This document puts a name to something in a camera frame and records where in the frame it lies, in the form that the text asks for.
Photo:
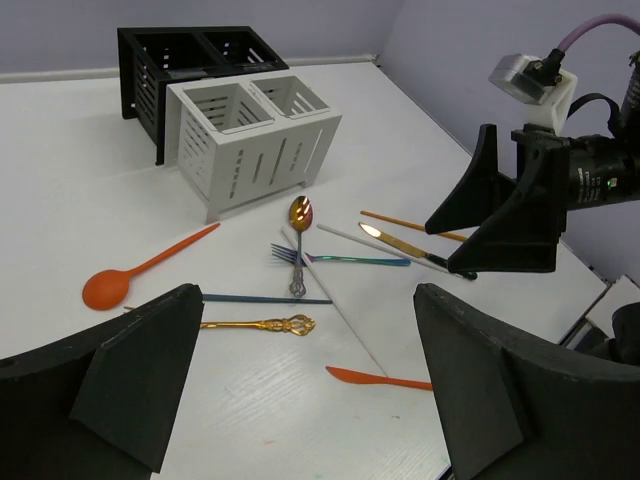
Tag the black utensil caddy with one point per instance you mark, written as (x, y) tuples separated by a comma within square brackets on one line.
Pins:
[(151, 58)]

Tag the orange plastic knife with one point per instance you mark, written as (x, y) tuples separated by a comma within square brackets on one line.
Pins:
[(362, 378)]

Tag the gold black-handled knife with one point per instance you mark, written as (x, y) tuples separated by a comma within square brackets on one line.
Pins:
[(404, 247)]

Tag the white utensil caddy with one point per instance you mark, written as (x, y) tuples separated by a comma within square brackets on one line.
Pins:
[(239, 140)]

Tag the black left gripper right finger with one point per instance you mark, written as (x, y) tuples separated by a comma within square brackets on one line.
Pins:
[(515, 406)]

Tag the iridescent metal fork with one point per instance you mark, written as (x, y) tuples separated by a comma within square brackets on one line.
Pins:
[(290, 255)]

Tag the dark blue chopstick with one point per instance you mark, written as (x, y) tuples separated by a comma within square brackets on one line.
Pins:
[(263, 300)]

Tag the gold metal fork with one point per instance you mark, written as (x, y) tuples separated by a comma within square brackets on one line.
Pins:
[(299, 325)]

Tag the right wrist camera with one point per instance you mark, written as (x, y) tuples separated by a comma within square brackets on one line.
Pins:
[(542, 85)]

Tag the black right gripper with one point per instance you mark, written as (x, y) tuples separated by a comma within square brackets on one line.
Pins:
[(555, 175)]

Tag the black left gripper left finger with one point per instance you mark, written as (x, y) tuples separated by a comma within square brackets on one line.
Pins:
[(100, 404)]

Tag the orange wooden chopstick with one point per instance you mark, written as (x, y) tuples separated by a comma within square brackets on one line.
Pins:
[(414, 226)]

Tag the orange plastic spoon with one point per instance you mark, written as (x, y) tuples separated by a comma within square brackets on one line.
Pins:
[(107, 289)]

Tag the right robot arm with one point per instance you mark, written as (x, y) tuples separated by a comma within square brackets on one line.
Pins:
[(631, 90)]

